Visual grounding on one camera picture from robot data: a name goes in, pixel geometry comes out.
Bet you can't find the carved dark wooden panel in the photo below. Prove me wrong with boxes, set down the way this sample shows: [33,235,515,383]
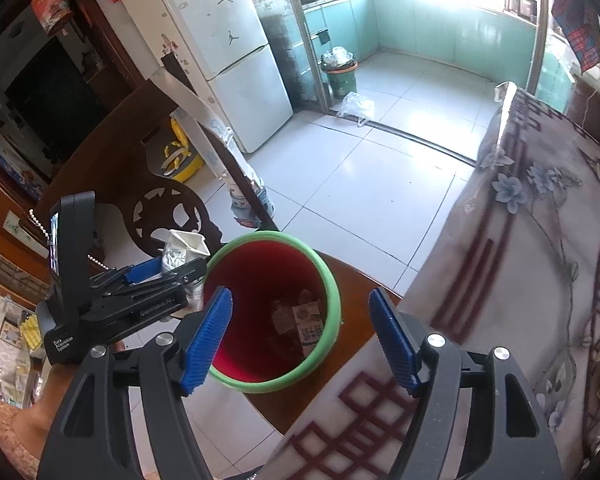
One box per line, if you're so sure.
[121,179,225,262]

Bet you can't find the white paper label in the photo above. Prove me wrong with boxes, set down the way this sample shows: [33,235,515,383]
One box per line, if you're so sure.
[2,210,31,241]

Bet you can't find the yellow bag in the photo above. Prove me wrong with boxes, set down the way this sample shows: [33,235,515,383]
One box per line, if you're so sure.
[154,116,204,183]

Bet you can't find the brown wooden stool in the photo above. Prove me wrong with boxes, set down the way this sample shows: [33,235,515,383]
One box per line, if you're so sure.
[240,250,406,436]

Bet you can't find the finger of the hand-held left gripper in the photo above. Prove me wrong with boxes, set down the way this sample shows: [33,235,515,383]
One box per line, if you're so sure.
[87,258,162,286]
[92,258,207,296]

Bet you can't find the black television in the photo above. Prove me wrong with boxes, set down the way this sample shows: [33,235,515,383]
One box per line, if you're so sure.
[2,35,113,181]

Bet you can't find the brown crumpled wrapper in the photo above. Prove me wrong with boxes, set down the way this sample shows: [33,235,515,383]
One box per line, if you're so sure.
[271,300,296,342]

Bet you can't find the dark wooden wall cabinet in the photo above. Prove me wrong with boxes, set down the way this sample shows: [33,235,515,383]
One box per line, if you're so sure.
[0,0,151,311]

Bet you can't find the blue printed box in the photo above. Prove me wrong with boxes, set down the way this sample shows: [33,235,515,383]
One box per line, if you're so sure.
[0,95,51,196]

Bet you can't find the white carton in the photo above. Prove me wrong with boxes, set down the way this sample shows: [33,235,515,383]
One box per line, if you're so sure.
[159,229,212,313]

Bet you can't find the flattened green print carton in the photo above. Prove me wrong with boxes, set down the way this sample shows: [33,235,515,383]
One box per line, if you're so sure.
[292,300,328,361]

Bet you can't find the glass sliding door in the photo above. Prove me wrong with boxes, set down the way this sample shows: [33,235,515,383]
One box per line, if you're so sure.
[260,0,331,113]

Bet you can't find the white printed strip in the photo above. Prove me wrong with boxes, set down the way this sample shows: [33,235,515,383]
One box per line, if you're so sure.
[150,71,241,181]

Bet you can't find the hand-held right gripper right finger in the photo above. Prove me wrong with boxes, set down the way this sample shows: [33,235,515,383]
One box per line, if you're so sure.
[368,287,566,480]

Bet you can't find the white bead string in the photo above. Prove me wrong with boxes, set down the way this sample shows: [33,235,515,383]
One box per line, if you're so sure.
[27,208,108,268]

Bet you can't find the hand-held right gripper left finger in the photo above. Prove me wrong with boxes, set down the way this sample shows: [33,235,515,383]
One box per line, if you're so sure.
[36,286,233,480]

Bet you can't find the green kitchen waste bin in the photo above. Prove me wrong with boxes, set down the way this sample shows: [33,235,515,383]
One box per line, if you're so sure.
[321,46,359,101]

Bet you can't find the plaid hanging cloth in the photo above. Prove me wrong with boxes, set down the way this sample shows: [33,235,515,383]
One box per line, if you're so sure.
[551,0,600,73]

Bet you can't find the teal kitchen cabinets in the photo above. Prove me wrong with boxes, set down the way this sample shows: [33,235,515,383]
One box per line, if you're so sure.
[302,0,538,81]

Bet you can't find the clear plastic bag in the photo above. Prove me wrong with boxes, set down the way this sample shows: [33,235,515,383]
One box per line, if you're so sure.
[336,92,376,127]

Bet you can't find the floral printed tablecloth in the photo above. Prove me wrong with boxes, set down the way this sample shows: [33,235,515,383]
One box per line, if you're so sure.
[267,82,600,480]

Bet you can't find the red bin with green rim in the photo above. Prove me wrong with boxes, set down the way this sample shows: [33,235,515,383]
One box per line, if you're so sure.
[203,230,342,394]

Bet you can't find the yellow striped packet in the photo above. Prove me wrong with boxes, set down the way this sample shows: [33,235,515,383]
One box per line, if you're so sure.
[20,312,43,353]

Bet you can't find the white refrigerator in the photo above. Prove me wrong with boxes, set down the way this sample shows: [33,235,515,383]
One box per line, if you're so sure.
[121,0,295,154]

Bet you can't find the white blue plastic bag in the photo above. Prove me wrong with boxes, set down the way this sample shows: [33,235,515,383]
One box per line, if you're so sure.
[227,180,276,228]

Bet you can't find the person's left forearm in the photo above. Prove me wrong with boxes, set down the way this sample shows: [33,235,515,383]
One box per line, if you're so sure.
[0,360,81,480]

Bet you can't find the red tin can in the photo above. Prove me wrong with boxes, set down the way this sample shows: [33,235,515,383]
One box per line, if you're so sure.
[30,0,75,36]

